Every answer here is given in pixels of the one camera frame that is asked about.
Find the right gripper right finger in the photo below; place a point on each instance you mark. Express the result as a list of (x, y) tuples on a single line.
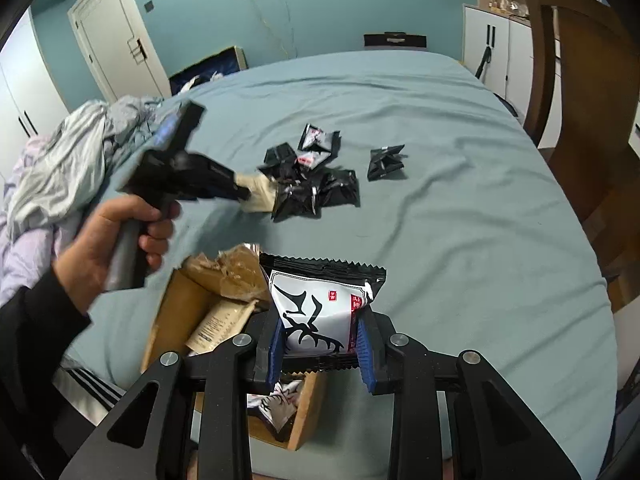
[(493, 433)]

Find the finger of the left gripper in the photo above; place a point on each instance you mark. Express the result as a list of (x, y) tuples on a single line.
[(224, 185), (176, 128)]

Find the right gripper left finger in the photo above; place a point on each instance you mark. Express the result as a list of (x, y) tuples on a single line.
[(147, 435)]

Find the kraft paper packet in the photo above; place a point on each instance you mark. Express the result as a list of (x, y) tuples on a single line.
[(263, 192), (225, 320)]

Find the white deer snack packet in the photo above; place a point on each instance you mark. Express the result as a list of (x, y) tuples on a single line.
[(278, 408)]

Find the black sleeved left forearm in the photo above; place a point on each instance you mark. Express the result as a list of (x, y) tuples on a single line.
[(37, 326)]

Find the person's left hand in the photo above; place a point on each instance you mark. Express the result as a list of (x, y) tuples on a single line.
[(83, 268)]

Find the dark blue framed box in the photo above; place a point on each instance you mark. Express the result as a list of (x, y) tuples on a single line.
[(224, 63)]

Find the black red snack packet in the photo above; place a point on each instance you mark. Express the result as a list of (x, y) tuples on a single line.
[(311, 160)]

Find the crumpled grey blanket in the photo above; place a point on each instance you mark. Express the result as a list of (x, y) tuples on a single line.
[(61, 173)]

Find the white deer snack top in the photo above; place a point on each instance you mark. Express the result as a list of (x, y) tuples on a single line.
[(314, 139)]

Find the open cardboard box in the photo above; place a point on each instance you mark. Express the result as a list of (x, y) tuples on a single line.
[(210, 300)]

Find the teal bed sheet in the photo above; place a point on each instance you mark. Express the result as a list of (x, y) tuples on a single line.
[(482, 249)]

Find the black bag behind bed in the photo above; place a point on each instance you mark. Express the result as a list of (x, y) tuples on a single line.
[(395, 40)]

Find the white cabinet with drawers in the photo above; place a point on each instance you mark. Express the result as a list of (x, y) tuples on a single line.
[(509, 72)]

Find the brown wooden chair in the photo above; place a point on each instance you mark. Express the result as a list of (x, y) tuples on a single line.
[(584, 51)]

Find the white door with handle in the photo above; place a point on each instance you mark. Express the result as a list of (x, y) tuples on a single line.
[(117, 49)]

